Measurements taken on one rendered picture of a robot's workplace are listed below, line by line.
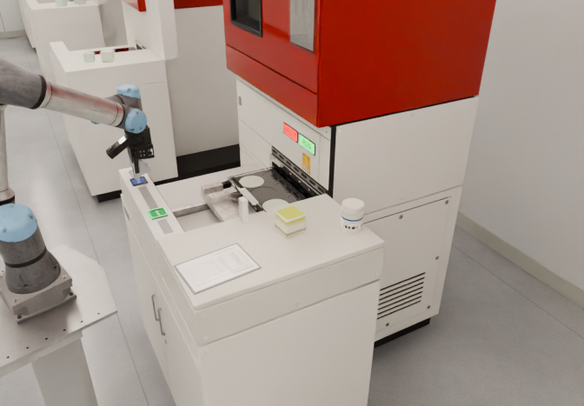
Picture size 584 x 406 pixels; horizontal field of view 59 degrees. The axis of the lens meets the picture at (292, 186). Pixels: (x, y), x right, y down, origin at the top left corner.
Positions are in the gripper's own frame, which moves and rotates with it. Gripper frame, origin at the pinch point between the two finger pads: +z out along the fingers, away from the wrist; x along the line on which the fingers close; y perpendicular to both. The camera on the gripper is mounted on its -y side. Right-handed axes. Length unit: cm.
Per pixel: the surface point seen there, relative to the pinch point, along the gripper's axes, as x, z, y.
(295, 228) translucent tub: -60, -2, 35
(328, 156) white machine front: -41, -14, 59
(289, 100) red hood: -22, -29, 54
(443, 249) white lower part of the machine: -42, 48, 124
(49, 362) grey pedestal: -40, 36, -42
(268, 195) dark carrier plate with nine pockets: -22.3, 7.7, 44.0
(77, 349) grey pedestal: -37, 38, -33
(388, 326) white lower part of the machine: -42, 83, 96
